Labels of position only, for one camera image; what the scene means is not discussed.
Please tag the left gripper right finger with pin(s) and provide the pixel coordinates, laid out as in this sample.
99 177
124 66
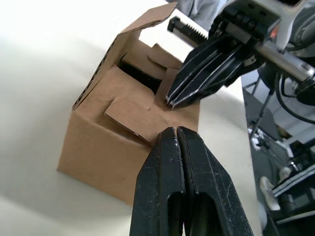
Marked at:
211 186

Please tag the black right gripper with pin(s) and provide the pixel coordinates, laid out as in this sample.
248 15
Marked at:
246 22

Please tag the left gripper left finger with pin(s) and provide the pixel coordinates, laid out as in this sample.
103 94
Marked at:
157 184

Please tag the small cardboard box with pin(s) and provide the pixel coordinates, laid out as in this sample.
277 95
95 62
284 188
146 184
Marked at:
98 152

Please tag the person in grey shirt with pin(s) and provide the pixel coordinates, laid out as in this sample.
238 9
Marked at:
199 12

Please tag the black base with white stripe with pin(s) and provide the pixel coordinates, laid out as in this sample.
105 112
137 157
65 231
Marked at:
295 186

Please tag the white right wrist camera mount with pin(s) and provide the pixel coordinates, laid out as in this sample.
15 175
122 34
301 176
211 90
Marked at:
289 24

